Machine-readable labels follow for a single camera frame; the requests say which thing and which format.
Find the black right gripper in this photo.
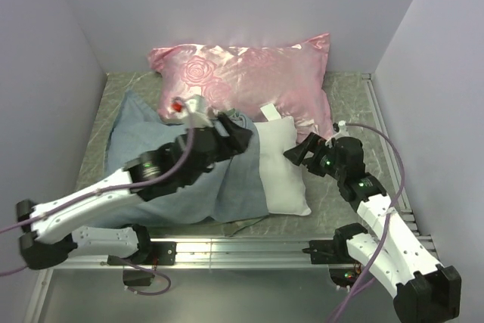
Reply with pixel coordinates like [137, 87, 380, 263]
[284, 132, 346, 180]

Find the blue green brown pillowcase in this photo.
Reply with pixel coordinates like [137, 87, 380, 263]
[92, 91, 268, 228]

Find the white pillow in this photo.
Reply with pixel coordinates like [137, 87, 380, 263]
[255, 104, 312, 216]

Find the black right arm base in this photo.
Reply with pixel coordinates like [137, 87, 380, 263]
[302, 239, 356, 265]

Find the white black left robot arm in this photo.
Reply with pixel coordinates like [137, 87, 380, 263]
[16, 113, 253, 270]

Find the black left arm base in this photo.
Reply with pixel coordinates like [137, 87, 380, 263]
[107, 241, 176, 266]

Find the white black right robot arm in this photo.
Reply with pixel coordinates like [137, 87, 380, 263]
[284, 133, 462, 322]

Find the pink satin rose pillow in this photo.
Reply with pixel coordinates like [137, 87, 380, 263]
[147, 33, 334, 141]

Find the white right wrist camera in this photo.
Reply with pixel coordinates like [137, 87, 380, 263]
[328, 120, 349, 145]

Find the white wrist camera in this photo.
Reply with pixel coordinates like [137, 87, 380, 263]
[171, 95, 213, 129]
[328, 120, 349, 145]

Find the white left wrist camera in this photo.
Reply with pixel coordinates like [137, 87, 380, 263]
[171, 95, 213, 129]

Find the aluminium right side rail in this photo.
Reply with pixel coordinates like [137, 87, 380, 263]
[361, 73, 433, 244]

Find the aluminium rail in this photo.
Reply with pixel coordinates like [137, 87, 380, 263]
[361, 73, 433, 244]
[48, 234, 442, 271]

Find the aluminium front rail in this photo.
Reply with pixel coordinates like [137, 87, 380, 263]
[48, 234, 442, 271]

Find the purple cable loop under rail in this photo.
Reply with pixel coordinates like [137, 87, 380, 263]
[126, 264, 171, 297]

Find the black box under rail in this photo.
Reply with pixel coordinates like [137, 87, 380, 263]
[122, 269, 154, 287]

